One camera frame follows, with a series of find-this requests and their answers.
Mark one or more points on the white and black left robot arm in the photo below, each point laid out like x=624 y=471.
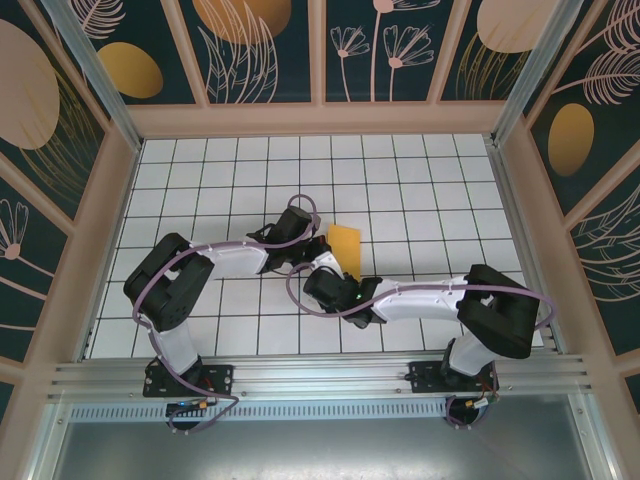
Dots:
x=235 y=256

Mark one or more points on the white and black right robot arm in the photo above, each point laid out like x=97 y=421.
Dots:
x=425 y=297

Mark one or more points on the grey metal sheet panel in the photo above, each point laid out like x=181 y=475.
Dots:
x=320 y=450

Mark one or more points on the aluminium mounting rail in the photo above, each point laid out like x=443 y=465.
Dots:
x=320 y=372

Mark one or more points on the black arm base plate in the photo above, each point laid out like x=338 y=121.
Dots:
x=422 y=377
x=225 y=380

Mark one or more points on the aluminium table side rail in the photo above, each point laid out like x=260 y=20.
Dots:
x=520 y=240

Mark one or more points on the aluminium frame post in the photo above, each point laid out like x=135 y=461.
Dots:
x=95 y=80
x=535 y=75

